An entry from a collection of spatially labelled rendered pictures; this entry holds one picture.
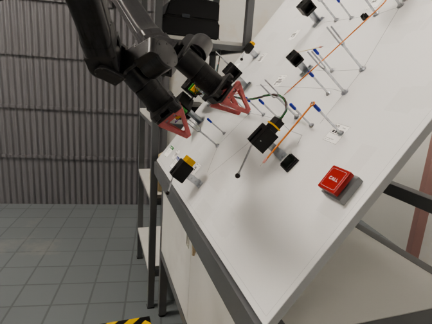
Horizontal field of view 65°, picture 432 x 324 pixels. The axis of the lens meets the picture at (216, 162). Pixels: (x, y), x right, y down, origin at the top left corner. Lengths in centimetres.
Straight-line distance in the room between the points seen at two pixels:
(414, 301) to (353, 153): 42
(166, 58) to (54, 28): 274
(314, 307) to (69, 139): 291
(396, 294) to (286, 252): 38
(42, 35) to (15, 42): 23
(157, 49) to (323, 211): 44
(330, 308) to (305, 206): 26
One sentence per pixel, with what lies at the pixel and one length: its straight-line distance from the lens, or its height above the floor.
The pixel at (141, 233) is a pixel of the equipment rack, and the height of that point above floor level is 24.
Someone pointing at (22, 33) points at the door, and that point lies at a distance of 348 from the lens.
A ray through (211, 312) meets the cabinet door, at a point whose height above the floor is 63.
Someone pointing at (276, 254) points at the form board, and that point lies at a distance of 70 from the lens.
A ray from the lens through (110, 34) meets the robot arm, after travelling 66.
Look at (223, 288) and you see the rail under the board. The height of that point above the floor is 83.
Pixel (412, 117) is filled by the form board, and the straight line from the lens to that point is 72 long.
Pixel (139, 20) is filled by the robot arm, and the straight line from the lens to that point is 93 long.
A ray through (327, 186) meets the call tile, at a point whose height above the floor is 110.
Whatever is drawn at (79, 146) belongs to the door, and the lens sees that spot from 342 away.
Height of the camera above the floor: 128
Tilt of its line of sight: 14 degrees down
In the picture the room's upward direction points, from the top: 4 degrees clockwise
